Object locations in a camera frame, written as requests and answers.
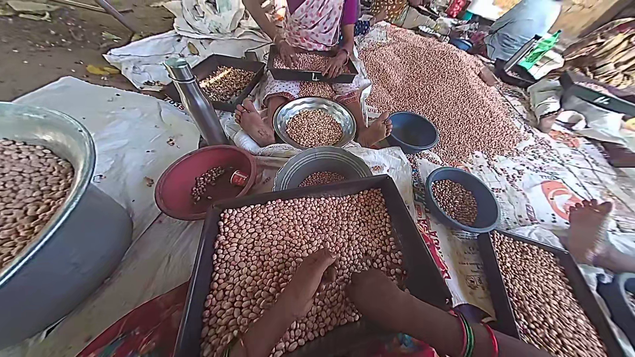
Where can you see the pile of dark nuts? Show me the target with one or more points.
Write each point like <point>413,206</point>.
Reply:
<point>204,182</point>

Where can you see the pile of large brown nuts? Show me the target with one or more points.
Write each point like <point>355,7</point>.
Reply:
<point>29,188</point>

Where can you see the pile of speckled nuts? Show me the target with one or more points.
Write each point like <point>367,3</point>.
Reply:
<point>545,297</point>

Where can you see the person's left fingers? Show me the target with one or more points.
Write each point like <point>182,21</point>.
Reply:
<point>325,259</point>

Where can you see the shiny steel bowl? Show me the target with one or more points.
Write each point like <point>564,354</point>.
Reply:
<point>281,117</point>

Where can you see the person's right fingers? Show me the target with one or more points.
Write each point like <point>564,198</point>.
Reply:
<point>356,282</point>

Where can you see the pile of pale nuts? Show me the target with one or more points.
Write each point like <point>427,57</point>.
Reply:
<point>314,128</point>

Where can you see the person's right forearm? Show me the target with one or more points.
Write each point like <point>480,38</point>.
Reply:
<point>441,332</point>

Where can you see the long black tray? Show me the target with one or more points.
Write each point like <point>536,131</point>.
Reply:
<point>585,297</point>

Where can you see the person's right hand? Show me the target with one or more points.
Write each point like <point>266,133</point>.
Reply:
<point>377,298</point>

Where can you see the large black rectangular tray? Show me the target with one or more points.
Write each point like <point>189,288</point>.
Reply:
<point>421,270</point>

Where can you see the pile of light pink nuts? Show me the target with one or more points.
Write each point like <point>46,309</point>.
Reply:
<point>307,61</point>

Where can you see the dark blue plastic bowl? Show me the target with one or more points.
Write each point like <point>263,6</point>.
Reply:
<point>411,130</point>

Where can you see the pile of small nuts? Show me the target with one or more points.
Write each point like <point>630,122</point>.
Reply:
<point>320,178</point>

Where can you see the blue-grey plastic bowl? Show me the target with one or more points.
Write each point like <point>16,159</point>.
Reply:
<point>486,208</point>

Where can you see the grey ribbed basin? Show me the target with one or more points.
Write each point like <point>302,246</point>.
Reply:
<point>292,171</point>

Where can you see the small blue bowl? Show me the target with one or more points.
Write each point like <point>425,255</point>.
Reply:
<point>461,43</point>

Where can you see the heap of dry brown leaves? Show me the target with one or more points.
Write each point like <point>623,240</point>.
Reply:
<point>607,54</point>

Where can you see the large grey metal tub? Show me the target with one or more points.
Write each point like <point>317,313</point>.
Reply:
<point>84,258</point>

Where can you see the pile of pinkish nuts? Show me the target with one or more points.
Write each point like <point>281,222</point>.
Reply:
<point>278,238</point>

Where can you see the grey plastic basin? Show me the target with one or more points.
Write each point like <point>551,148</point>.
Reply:
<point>615,297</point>

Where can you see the pile of tan nuts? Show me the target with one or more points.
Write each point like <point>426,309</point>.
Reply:
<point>225,83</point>

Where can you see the crumpled white plastic sheet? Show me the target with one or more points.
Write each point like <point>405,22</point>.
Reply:
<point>149,62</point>

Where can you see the black tray with white marking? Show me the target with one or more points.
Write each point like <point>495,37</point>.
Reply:
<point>595,99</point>

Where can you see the steel bottle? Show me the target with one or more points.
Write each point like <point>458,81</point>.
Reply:
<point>196,104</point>

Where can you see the person's left hand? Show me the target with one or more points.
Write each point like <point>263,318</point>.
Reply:
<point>300,285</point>

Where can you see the red plastic basin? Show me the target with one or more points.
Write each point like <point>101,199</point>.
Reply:
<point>176,183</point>

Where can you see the small red white cup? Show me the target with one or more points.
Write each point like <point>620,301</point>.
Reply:
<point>239,178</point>

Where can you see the green plastic packet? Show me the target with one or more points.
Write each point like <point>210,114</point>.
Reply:
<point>540,50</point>

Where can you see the black tray with white mark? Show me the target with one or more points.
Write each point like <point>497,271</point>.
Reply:
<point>297,75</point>

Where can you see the huge heap of pink nuts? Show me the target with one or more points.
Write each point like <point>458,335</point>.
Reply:
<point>421,84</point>

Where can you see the white printed sack sheet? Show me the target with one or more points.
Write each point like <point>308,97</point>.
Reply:
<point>526,188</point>

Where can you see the white woven plastic sheet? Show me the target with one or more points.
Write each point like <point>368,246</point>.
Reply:
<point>129,129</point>

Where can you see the grey metal pole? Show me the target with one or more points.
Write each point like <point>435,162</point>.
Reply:
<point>115,14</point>

